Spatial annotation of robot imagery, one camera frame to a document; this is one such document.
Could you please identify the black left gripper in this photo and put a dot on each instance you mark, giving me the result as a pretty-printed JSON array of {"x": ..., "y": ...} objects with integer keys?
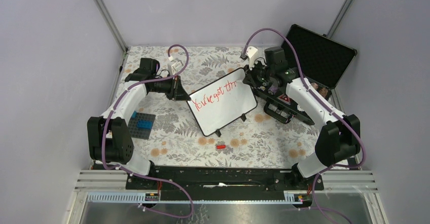
[{"x": 177, "y": 90}]

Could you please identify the grey lego baseplate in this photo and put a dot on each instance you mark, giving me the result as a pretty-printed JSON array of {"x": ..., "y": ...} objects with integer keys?
[{"x": 140, "y": 133}]

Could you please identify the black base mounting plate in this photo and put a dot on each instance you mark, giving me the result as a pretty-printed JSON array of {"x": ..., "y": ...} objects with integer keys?
[{"x": 175, "y": 183}]

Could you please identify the small white whiteboard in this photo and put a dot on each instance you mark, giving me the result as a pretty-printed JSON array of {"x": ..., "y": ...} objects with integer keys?
[{"x": 221, "y": 102}]

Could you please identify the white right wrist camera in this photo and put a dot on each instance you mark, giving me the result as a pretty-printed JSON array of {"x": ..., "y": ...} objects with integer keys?
[{"x": 250, "y": 54}]

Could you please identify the floral patterned table mat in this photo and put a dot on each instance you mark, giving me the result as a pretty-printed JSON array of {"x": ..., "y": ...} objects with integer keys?
[{"x": 176, "y": 140}]

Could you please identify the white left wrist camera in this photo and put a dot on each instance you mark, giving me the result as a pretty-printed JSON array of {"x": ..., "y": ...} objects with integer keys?
[{"x": 174, "y": 65}]

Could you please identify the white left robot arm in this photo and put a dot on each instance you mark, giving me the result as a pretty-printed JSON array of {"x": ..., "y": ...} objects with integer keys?
[{"x": 110, "y": 140}]

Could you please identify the pink poker chip stack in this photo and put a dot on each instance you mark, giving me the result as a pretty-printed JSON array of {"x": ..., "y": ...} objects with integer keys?
[{"x": 315, "y": 86}]

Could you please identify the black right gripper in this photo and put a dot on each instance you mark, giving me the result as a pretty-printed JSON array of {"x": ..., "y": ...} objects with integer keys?
[{"x": 249, "y": 77}]

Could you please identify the brown poker chip stack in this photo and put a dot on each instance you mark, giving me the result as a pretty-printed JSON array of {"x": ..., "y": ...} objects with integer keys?
[{"x": 324, "y": 92}]

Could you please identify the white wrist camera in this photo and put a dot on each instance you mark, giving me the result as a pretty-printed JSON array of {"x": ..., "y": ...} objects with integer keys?
[
  {"x": 174, "y": 65},
  {"x": 250, "y": 54}
]

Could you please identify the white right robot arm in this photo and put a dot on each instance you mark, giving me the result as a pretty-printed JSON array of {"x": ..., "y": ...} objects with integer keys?
[{"x": 339, "y": 134}]

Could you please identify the black poker chip case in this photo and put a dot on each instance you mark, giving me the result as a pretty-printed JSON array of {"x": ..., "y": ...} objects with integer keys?
[{"x": 322, "y": 60}]

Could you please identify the purple poker chip stack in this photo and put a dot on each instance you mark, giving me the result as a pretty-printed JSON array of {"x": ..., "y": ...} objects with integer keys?
[{"x": 272, "y": 90}]

